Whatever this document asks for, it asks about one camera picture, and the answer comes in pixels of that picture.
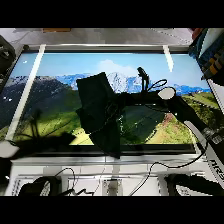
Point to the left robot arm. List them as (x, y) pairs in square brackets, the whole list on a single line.
[(40, 141)]

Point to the silver frame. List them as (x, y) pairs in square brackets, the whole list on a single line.
[(133, 168)]

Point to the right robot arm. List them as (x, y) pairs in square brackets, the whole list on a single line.
[(186, 111)]

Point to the dark heap of clothes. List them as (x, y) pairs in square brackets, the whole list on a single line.
[(6, 53)]

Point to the black garment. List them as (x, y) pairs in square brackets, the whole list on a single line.
[(98, 106)]

